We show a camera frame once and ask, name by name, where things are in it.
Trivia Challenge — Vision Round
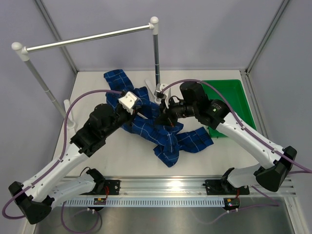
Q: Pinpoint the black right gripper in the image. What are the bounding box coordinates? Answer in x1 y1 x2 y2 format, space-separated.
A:
154 96 198 127

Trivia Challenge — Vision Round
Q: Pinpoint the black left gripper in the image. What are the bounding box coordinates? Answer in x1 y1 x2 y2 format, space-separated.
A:
101 99 140 138

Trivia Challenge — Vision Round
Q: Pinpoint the blue plaid shirt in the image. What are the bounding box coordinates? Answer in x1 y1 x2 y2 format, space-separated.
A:
103 69 214 168

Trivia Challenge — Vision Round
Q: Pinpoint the white hanger with metal hook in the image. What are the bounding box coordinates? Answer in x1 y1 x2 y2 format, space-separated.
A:
133 106 148 119

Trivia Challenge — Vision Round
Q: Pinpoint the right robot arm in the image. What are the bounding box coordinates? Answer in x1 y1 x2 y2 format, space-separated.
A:
155 79 297 194

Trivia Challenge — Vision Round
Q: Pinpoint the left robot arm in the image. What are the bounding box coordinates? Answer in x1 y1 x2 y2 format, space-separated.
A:
9 104 136 224

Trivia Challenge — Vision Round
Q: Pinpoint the green plastic tray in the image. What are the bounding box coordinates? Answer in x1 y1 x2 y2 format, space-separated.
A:
201 79 257 139

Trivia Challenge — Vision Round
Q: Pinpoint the silver clothes rack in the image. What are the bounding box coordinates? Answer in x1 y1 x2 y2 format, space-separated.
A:
11 16 160 118

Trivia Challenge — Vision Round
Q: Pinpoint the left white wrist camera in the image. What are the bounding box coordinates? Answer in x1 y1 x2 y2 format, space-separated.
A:
118 91 140 115

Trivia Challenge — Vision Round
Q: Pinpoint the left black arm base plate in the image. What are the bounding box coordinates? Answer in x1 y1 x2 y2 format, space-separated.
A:
99 179 120 195

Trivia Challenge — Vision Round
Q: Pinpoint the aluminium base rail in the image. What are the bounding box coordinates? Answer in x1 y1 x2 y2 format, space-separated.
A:
60 176 297 198

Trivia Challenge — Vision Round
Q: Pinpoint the white slotted cable duct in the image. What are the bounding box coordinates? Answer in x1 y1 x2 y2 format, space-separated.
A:
65 197 225 207

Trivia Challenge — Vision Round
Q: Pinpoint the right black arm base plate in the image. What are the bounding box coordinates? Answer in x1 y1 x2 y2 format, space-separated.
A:
202 179 250 195

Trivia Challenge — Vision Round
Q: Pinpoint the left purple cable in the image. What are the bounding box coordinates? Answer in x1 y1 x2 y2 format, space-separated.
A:
2 89 122 232

